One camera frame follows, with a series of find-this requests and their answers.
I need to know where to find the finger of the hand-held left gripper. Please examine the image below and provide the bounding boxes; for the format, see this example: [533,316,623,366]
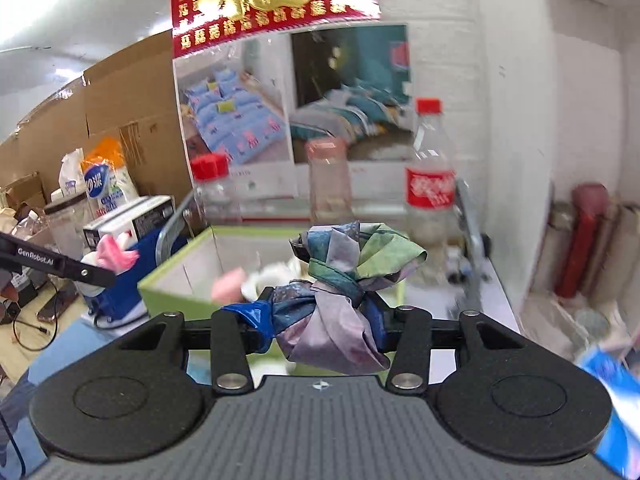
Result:
[0,232,117,288]

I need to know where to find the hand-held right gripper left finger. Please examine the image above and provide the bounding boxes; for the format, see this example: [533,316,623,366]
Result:
[117,302,273,393]

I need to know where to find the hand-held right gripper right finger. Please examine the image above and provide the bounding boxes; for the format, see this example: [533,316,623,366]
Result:
[367,292,526,393]

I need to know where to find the white plush toy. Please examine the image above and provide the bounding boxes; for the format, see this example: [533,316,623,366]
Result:
[240,260,301,301]

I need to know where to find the pink white soft toy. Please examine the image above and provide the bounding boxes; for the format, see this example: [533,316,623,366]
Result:
[80,234,141,296]

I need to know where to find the patchwork fabric bundle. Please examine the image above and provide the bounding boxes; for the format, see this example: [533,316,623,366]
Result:
[270,221,430,375]

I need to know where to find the green cardboard box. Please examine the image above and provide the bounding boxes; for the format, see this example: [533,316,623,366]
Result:
[137,224,408,323]

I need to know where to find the clear plastic container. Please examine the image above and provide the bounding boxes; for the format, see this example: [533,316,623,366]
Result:
[44,195,93,261]

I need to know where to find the dark smartphone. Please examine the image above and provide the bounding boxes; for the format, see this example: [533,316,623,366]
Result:
[36,290,76,322]

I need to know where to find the white plastic bag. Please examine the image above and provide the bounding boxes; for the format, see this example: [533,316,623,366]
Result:
[57,147,88,201]

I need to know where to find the blue metal device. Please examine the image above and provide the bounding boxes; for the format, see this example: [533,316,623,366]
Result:
[82,232,191,328]

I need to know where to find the white box red label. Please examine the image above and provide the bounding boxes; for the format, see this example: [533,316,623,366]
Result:
[82,195,176,251]

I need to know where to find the orange blue paper pack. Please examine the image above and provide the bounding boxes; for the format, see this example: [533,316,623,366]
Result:
[81,137,141,218]

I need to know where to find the clear jar red lid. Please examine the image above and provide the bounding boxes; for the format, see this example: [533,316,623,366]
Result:
[190,154,243,226]

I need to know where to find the red label cola bottle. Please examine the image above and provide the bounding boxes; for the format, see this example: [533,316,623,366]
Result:
[404,97,458,271]

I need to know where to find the clear jar pink lid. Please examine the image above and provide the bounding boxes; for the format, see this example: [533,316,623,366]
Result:
[305,138,356,226]

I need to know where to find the brown cardboard sheet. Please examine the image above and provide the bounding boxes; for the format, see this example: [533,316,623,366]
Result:
[0,30,193,211]

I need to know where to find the red thermos flask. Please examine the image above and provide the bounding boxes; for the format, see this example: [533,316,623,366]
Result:
[555,183,611,298]

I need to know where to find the blue tissue pack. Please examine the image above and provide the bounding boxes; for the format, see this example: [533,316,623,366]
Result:
[575,345,640,478]

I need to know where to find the beige thermos flask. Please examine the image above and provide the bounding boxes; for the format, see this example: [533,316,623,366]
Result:
[595,202,640,306]

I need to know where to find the black cable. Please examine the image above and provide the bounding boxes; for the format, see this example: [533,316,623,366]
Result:
[12,305,51,352]

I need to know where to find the grey metal bracket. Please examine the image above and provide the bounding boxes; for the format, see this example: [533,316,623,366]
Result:
[155,192,201,266]
[452,180,493,311]

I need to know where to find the bedding wall poster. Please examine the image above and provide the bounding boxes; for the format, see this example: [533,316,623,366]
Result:
[172,22,413,186]

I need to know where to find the red gold wall banner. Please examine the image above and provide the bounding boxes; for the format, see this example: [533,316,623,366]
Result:
[170,0,382,58]

